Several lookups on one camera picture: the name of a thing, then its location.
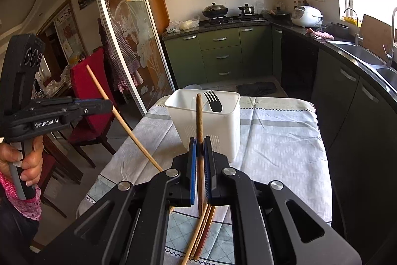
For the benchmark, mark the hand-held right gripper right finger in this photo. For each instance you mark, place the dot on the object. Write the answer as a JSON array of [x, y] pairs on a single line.
[[207, 173]]

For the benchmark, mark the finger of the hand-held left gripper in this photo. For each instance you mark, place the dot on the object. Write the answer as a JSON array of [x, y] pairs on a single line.
[[90, 101], [94, 109]]

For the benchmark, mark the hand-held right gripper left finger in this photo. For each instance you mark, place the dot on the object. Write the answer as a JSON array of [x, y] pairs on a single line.
[[192, 173]]

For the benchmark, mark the light wooden chopstick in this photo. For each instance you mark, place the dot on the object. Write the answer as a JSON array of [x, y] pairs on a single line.
[[192, 240], [133, 134]]

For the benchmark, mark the brown wooden chopstick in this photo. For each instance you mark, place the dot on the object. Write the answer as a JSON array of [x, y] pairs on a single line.
[[207, 230], [200, 119], [198, 248]]

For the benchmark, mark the white plastic utensil holder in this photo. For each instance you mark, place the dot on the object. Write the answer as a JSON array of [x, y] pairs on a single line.
[[186, 117]]

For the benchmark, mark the person's left forearm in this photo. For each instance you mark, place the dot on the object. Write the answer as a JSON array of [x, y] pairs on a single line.
[[21, 206]]

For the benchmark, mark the person's left hand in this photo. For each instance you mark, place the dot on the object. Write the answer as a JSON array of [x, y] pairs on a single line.
[[32, 159]]

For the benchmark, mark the red upholstered chair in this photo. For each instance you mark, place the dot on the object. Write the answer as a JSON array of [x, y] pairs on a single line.
[[90, 78]]

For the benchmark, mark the pile of plastic bags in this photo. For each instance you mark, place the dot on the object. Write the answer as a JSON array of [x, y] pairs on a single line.
[[57, 81]]

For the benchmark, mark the checked hanging apron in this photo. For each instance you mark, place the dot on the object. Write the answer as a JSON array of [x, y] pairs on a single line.
[[121, 50]]

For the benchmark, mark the black plastic fork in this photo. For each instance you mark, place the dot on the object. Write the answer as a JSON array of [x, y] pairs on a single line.
[[214, 105]]

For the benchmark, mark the dark wooden chair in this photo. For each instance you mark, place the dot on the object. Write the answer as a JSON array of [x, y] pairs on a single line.
[[49, 168]]

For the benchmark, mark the checked pale tablecloth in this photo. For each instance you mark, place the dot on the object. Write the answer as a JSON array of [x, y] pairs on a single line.
[[279, 144]]

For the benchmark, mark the etched glass sliding door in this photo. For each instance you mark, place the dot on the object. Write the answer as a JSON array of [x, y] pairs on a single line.
[[133, 35]]

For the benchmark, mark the dark floor mat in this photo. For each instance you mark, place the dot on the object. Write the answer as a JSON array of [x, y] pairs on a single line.
[[256, 88]]

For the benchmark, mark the white plastic bags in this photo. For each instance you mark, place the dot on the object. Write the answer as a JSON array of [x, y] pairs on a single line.
[[183, 25]]

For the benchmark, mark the green base cabinets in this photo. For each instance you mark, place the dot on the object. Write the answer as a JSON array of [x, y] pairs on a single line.
[[223, 50]]

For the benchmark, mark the black wok with lid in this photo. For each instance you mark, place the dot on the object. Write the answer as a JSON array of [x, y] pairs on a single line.
[[214, 9]]

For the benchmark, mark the dark base cabinets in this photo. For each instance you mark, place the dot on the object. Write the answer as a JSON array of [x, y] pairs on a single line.
[[356, 128]]

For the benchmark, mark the black gas stove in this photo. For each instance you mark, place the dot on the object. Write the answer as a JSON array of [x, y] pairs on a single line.
[[235, 18]]

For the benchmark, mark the steel pot with lid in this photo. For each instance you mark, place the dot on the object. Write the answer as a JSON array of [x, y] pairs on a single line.
[[246, 9]]

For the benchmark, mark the black kitchen countertop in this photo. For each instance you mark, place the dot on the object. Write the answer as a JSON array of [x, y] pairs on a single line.
[[294, 28]]

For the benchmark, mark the black pan with lid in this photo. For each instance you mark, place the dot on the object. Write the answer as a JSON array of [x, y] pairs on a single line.
[[279, 13]]

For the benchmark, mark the pink dish cloth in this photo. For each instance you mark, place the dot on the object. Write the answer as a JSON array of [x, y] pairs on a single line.
[[319, 34]]

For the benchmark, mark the white rice cooker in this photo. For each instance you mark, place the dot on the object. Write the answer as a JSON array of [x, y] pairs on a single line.
[[305, 16]]

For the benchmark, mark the steel double sink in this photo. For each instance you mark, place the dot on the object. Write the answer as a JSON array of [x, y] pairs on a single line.
[[359, 52]]

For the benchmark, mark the chrome faucet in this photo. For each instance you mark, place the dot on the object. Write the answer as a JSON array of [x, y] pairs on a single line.
[[356, 32], [392, 44]]

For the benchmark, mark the brown cardboard sheet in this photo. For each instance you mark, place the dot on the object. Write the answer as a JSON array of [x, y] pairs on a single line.
[[375, 35]]

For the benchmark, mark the wall calendar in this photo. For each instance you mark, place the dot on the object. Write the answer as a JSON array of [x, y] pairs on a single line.
[[69, 35]]

